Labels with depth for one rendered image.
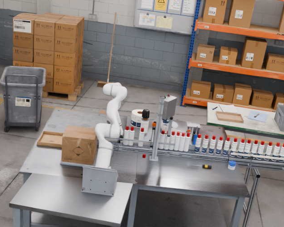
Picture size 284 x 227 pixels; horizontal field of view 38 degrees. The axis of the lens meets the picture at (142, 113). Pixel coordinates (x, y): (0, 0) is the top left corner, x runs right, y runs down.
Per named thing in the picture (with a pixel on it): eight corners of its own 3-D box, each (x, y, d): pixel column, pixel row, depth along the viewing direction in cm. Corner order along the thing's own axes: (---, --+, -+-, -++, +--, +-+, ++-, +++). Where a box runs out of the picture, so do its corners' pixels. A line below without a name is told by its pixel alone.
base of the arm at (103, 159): (115, 174, 363) (118, 153, 369) (108, 169, 346) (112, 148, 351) (94, 171, 368) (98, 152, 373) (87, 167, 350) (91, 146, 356)
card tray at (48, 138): (71, 137, 443) (71, 133, 441) (66, 148, 419) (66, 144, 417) (43, 133, 442) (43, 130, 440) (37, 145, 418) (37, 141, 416)
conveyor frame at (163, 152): (226, 156, 440) (227, 152, 438) (228, 162, 430) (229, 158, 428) (71, 140, 436) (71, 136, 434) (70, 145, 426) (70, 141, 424)
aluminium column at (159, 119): (156, 157, 422) (164, 96, 395) (156, 159, 418) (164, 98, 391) (151, 156, 422) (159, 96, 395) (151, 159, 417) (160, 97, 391)
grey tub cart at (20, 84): (6, 111, 678) (5, 55, 641) (45, 113, 691) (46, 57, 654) (-1, 136, 599) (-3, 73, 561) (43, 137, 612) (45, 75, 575)
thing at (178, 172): (223, 128, 514) (223, 126, 513) (249, 197, 376) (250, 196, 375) (54, 109, 509) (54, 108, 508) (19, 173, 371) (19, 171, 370)
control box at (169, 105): (174, 115, 411) (177, 97, 404) (165, 120, 398) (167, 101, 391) (166, 112, 417) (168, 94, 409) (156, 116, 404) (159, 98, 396)
